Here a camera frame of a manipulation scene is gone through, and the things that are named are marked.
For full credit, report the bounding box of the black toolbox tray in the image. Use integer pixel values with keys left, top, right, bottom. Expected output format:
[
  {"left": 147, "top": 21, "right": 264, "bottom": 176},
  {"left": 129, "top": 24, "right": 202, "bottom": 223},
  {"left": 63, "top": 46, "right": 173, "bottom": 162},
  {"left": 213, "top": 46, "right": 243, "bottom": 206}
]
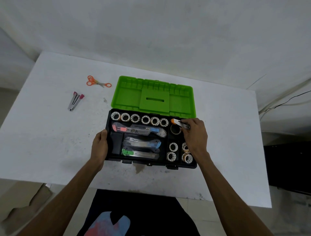
[{"left": 107, "top": 109, "right": 197, "bottom": 168}]

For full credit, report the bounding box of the person's black clothing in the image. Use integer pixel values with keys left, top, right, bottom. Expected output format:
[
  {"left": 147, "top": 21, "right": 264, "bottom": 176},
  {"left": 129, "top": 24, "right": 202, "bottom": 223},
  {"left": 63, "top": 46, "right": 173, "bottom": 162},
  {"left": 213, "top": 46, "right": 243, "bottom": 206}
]
[{"left": 77, "top": 189, "right": 201, "bottom": 236}]

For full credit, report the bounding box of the person's right forearm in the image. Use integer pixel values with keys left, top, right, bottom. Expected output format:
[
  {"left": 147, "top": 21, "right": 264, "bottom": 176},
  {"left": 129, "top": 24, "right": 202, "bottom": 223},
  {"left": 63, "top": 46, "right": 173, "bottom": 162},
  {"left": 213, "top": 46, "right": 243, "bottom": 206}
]
[{"left": 198, "top": 153, "right": 274, "bottom": 236}]

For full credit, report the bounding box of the person's left hand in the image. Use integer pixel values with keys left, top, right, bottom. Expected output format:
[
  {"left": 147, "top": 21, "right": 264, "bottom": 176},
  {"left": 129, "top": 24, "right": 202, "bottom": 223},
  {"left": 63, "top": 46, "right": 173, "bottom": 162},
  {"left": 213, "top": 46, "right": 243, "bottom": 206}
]
[{"left": 90, "top": 129, "right": 109, "bottom": 172}]

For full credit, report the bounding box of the person's right hand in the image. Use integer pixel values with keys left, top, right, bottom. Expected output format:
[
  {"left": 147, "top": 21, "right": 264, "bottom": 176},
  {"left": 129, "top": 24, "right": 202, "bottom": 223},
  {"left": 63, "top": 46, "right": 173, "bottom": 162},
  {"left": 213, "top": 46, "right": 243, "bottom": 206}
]
[{"left": 181, "top": 118, "right": 209, "bottom": 166}]

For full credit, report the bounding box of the black toolbox with green lid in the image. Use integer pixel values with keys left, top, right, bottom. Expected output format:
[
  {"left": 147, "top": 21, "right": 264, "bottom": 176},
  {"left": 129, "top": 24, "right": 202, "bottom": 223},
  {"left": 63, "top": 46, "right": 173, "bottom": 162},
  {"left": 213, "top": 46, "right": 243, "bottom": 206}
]
[{"left": 105, "top": 76, "right": 198, "bottom": 170}]

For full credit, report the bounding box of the brown cardboard piece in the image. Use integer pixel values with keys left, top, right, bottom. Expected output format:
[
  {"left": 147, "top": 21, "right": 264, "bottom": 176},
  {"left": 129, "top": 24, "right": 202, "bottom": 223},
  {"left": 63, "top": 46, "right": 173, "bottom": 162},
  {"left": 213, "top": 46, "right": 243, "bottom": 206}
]
[{"left": 0, "top": 183, "right": 53, "bottom": 229}]

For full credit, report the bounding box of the black wall cable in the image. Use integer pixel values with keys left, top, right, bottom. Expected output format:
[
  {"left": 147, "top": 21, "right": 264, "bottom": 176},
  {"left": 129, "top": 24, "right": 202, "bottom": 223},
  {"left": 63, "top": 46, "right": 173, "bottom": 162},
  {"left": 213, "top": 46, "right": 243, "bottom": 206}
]
[{"left": 259, "top": 90, "right": 311, "bottom": 115}]

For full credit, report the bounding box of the person's left forearm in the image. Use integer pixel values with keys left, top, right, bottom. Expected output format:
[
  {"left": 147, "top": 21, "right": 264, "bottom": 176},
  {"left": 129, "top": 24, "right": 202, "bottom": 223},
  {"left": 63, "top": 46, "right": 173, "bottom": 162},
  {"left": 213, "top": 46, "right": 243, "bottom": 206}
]
[{"left": 17, "top": 159, "right": 104, "bottom": 236}]

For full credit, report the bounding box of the pink capped utility knife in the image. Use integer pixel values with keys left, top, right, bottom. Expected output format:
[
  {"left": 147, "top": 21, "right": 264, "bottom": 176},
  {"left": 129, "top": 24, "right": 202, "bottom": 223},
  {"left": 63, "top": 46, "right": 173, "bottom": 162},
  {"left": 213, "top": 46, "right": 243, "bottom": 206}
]
[{"left": 111, "top": 122, "right": 151, "bottom": 136}]

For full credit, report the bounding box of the green utility knife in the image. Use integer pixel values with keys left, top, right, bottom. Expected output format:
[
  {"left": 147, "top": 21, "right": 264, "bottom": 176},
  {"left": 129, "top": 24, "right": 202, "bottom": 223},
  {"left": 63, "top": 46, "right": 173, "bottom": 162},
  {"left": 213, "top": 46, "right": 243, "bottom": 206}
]
[{"left": 121, "top": 148, "right": 160, "bottom": 160}]

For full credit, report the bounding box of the pink stapler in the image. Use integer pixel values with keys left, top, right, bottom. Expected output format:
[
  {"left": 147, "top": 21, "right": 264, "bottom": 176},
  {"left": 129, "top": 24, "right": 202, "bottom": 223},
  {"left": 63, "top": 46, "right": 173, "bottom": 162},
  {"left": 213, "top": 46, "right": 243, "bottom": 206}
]
[{"left": 68, "top": 91, "right": 85, "bottom": 112}]

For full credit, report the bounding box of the white wall cable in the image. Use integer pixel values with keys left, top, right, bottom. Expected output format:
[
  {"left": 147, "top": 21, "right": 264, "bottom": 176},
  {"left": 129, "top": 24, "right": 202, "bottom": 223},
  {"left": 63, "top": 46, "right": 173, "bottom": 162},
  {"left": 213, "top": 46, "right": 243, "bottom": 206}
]
[{"left": 257, "top": 77, "right": 311, "bottom": 122}]

